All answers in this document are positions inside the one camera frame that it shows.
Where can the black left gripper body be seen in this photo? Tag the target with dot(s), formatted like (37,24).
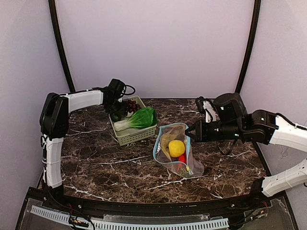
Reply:
(115,112)

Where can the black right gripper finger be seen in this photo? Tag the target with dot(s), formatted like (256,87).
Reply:
(192,136)
(192,129)

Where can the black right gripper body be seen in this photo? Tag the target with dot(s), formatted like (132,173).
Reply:
(199,131)

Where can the green avocado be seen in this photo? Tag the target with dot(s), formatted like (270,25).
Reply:
(116,117)

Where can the dark red grapes bunch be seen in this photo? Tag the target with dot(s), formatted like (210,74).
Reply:
(133,106)

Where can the yellow lemon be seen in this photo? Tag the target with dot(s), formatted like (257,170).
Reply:
(176,148)

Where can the clear zip top bag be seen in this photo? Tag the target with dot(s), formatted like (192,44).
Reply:
(176,131)

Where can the orange red chili pepper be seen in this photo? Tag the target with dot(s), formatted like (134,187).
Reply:
(182,158)

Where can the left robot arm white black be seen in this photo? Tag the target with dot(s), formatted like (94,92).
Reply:
(54,121)

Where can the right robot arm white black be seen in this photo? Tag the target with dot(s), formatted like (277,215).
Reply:
(261,126)

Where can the green bok choy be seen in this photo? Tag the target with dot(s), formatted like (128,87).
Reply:
(143,118)

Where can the beige plastic basket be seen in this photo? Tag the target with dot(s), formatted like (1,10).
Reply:
(131,135)

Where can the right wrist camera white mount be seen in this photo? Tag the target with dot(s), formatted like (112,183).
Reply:
(205,106)

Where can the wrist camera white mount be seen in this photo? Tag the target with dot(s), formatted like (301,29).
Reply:
(128,90)
(205,106)

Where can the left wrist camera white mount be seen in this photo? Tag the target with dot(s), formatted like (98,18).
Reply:
(128,90)

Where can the white slotted cable duct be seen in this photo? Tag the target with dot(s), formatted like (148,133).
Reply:
(112,222)

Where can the black curved front rail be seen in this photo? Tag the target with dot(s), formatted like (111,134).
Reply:
(230,207)

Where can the left black frame post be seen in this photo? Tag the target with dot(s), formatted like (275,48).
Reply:
(59,43)

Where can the black frame post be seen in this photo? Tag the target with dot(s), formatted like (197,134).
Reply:
(59,43)
(249,47)

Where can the right black frame post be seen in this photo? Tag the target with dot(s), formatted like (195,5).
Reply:
(249,47)

